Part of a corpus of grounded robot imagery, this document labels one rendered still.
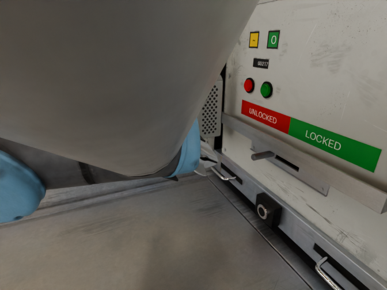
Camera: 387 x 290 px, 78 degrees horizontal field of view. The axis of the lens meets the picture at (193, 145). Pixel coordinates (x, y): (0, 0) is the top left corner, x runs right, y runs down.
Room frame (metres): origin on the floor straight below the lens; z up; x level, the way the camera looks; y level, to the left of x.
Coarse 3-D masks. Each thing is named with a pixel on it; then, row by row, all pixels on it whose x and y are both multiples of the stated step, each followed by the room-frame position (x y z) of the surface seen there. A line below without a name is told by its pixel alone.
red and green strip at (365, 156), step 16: (256, 112) 0.52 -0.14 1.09; (272, 112) 0.48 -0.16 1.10; (288, 128) 0.43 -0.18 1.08; (304, 128) 0.40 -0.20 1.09; (320, 128) 0.37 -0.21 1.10; (320, 144) 0.36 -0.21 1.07; (336, 144) 0.34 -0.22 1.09; (352, 144) 0.32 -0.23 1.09; (352, 160) 0.31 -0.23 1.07; (368, 160) 0.29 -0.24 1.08
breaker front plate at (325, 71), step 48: (288, 0) 0.48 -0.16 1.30; (336, 0) 0.39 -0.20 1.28; (384, 0) 0.33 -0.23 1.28; (240, 48) 0.60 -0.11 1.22; (288, 48) 0.46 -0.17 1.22; (336, 48) 0.37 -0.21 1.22; (384, 48) 0.31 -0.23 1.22; (240, 96) 0.59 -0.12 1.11; (288, 96) 0.44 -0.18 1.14; (336, 96) 0.36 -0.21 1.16; (384, 96) 0.30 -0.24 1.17; (240, 144) 0.57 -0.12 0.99; (384, 144) 0.28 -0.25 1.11; (288, 192) 0.41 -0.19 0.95; (336, 192) 0.32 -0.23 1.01; (336, 240) 0.30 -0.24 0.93; (384, 240) 0.25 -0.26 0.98
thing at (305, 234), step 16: (224, 160) 0.62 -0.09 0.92; (240, 176) 0.54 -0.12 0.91; (256, 192) 0.48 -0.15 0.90; (272, 192) 0.44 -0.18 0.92; (288, 208) 0.39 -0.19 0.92; (288, 224) 0.38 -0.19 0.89; (304, 224) 0.35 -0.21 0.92; (304, 240) 0.34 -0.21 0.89; (320, 240) 0.31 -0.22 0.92; (320, 256) 0.31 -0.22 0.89; (336, 256) 0.28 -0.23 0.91; (352, 256) 0.27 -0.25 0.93; (336, 272) 0.28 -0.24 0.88; (352, 272) 0.26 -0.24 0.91; (368, 272) 0.24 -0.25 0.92; (352, 288) 0.25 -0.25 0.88; (368, 288) 0.24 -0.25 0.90; (384, 288) 0.22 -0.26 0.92
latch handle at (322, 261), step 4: (328, 256) 0.30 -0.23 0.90; (320, 260) 0.29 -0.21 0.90; (324, 260) 0.29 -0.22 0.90; (328, 260) 0.29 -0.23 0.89; (316, 264) 0.28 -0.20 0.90; (320, 264) 0.28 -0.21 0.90; (316, 268) 0.27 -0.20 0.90; (320, 272) 0.27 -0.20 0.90; (324, 276) 0.26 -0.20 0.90; (328, 280) 0.25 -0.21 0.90; (332, 284) 0.24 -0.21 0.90; (336, 288) 0.24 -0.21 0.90
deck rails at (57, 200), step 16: (176, 176) 0.63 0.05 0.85; (192, 176) 0.64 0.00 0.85; (48, 192) 0.50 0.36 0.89; (64, 192) 0.51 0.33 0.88; (80, 192) 0.52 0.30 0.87; (96, 192) 0.54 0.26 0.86; (112, 192) 0.55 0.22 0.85; (128, 192) 0.55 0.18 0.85; (48, 208) 0.48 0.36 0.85; (64, 208) 0.48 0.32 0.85; (0, 224) 0.43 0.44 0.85
